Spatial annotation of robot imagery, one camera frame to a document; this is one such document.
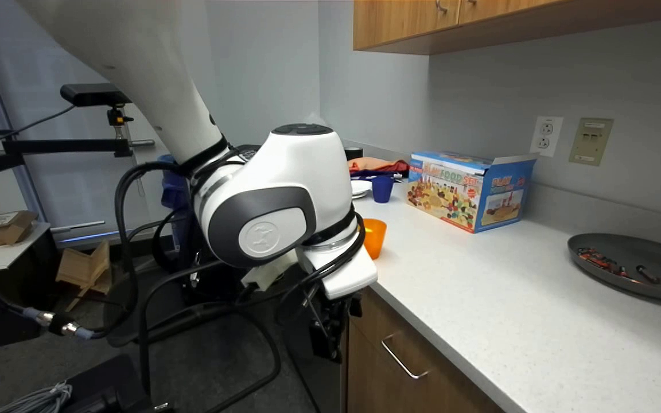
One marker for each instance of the open cardboard box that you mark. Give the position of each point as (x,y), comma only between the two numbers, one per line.
(84,267)

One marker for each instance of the colourful toy food box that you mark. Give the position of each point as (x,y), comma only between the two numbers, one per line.
(460,191)

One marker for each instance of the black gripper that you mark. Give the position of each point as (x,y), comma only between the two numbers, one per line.
(333,312)

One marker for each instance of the orange plastic cup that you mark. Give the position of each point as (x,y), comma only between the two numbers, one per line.
(377,239)

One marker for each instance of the black camera on stand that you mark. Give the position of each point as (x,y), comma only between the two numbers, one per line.
(92,94)

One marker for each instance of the closed cardboard box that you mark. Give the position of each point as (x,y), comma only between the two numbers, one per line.
(6,228)

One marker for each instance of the dark grey round plate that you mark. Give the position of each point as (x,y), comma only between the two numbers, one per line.
(652,293)

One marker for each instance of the white wall outlet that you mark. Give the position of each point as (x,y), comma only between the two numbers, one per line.
(546,136)

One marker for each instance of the wooden cabinet door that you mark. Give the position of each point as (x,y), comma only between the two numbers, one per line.
(365,391)

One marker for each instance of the wooden wall cabinet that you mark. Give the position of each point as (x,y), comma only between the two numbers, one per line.
(406,24)

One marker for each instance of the white side table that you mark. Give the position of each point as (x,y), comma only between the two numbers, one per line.
(9,255)

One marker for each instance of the blue plastic cup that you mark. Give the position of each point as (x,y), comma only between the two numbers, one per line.
(382,189)

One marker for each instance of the red toy food strip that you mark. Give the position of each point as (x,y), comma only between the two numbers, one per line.
(599,261)

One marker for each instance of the wooden drawer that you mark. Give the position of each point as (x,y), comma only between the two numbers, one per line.
(437,336)

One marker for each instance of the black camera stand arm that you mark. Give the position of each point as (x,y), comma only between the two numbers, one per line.
(56,145)

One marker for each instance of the beige wall switch plate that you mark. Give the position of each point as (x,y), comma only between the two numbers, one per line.
(591,140)

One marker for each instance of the blue plastic container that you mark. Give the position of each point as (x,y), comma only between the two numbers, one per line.
(176,195)

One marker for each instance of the black flat device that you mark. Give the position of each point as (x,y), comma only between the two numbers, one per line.
(354,151)

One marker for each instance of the white plate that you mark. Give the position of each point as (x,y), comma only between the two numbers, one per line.
(358,189)

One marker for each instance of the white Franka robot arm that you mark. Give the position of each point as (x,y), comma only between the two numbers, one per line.
(270,174)

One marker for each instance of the red orange toy item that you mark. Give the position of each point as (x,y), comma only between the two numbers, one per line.
(377,165)

